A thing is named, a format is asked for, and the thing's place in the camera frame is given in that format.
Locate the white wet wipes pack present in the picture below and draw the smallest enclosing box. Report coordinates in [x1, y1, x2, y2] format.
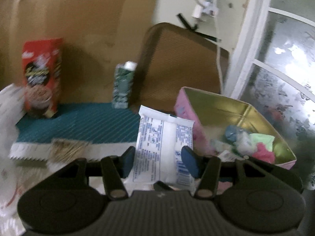
[128, 105, 195, 191]

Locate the pink fluffy sock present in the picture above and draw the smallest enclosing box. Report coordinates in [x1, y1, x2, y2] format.
[251, 142, 275, 164]

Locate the teal patterned mat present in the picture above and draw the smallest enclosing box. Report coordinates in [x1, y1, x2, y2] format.
[17, 103, 140, 144]

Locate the clear packet of toothpicks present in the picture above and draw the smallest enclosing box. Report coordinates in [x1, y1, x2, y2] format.
[46, 138, 91, 171]

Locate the pink macaron tin box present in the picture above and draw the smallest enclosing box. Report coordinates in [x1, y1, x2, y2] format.
[173, 86, 297, 192]

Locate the green cloth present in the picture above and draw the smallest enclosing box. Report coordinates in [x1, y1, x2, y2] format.
[249, 133, 275, 152]

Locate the green drink carton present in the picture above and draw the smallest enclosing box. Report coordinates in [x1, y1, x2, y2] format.
[112, 61, 137, 109]

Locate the white plastic bag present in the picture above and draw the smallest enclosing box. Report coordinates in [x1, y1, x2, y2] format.
[1, 84, 44, 235]

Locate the red snack box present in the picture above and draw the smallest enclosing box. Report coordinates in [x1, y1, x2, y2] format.
[21, 38, 63, 118]

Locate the white power adapter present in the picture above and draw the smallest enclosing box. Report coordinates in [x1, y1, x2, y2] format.
[192, 0, 219, 21]

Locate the white frosted window frame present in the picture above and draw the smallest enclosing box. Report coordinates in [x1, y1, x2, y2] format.
[224, 0, 315, 104]

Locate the white cable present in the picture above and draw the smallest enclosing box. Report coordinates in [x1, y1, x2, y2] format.
[213, 0, 225, 94]

